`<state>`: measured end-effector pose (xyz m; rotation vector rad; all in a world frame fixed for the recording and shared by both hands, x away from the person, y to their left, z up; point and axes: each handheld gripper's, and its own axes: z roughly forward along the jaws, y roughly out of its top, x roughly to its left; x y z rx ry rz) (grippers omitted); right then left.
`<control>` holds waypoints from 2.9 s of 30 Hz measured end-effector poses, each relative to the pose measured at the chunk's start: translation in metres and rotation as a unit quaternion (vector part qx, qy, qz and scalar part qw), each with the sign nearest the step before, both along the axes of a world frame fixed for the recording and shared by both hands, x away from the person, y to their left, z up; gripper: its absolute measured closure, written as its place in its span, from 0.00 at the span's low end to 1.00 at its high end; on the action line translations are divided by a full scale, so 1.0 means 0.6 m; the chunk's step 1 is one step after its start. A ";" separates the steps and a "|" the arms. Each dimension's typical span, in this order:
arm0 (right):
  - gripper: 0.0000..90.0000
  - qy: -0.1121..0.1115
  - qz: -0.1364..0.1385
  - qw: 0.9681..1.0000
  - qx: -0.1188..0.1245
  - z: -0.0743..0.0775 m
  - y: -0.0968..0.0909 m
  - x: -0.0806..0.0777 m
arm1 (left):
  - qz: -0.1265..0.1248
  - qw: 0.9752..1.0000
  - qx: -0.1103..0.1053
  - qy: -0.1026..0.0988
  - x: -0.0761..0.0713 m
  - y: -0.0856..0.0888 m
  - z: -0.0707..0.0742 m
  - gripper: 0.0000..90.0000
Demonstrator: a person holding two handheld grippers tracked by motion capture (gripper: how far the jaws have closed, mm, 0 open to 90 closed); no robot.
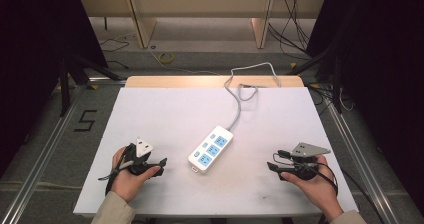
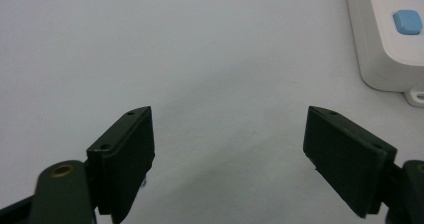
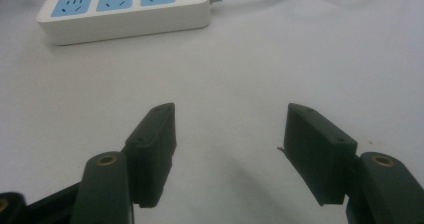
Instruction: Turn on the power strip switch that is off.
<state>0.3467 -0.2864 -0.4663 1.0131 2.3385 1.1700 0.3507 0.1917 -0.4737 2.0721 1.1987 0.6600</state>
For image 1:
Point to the black curtain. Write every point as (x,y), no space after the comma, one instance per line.
(36,57)
(383,67)

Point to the person's left hand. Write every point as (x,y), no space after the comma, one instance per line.
(125,184)

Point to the white table cover board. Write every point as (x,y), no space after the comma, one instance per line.
(173,117)

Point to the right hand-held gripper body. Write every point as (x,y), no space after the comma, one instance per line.
(305,165)

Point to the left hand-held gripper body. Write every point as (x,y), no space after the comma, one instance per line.
(137,159)

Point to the wooden table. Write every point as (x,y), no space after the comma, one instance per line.
(186,81)

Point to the yellow tape roll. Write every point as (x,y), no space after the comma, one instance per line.
(165,57)

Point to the black metal stand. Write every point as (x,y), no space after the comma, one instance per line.
(75,74)
(328,70)

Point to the person's right hand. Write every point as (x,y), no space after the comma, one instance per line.
(318,189)

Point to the white power strip blue sockets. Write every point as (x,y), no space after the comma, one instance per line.
(210,149)

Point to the aluminium floor rail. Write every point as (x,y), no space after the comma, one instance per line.
(43,150)
(361,164)

